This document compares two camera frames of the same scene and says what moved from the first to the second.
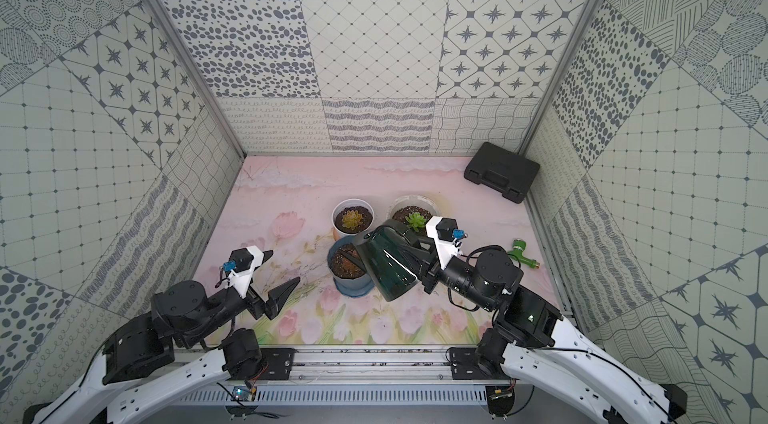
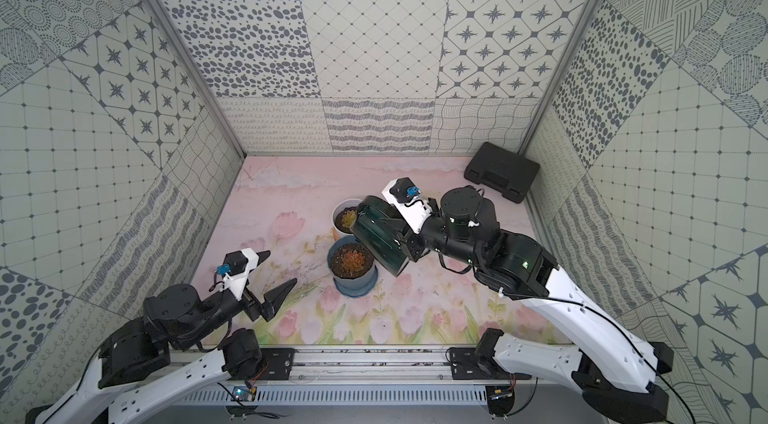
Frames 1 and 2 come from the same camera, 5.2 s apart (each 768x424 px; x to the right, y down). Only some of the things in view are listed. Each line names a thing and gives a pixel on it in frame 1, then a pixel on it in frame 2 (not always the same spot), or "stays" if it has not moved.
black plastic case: (503, 170) stays
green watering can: (394, 256) → (377, 228)
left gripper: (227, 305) stays
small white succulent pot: (352, 217) stays
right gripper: (430, 278) → (409, 241)
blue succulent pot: (350, 274) stays
